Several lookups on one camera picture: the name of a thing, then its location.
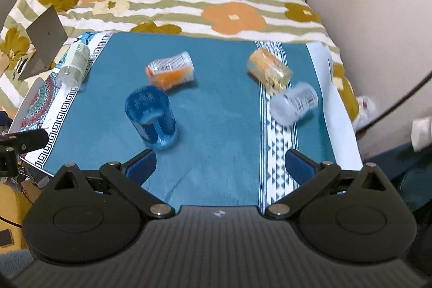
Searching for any white crumpled wrapper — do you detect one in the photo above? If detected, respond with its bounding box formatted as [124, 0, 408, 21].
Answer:
[352, 96, 377, 127]

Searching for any clear white cup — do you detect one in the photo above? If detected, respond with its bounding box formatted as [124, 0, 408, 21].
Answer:
[269, 82, 319, 127]

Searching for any plastic bottle green label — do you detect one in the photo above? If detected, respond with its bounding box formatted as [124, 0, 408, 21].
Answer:
[56, 42, 92, 89]

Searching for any teal patterned cloth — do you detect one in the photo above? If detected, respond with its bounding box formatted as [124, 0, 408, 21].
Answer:
[20, 32, 364, 208]

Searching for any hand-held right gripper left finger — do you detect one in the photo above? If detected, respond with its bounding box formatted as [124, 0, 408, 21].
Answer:
[50, 149, 175, 220]

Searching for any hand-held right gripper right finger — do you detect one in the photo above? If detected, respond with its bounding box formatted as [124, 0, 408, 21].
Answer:
[265, 148, 389, 220]

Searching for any black cable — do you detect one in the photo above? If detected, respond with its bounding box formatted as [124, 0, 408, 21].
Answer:
[354, 70, 432, 135]

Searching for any dark cloth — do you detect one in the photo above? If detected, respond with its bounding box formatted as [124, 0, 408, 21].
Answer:
[364, 142, 432, 208]

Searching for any grey laptop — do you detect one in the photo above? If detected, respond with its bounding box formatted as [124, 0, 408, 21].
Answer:
[17, 6, 68, 81]

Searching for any orange transparent cup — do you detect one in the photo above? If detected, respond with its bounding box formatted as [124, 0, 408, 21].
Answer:
[145, 51, 196, 88]

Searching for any yellow transparent cup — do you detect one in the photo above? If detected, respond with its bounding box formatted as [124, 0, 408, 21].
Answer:
[246, 48, 293, 93]

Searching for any blue transparent cup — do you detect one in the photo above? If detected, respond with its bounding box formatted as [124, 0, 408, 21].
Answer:
[124, 86, 178, 150]

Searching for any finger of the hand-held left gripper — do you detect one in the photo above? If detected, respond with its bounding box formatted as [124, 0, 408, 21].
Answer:
[0, 129, 48, 175]

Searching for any mandala print pad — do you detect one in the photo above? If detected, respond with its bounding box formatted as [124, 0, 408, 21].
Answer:
[7, 72, 73, 137]

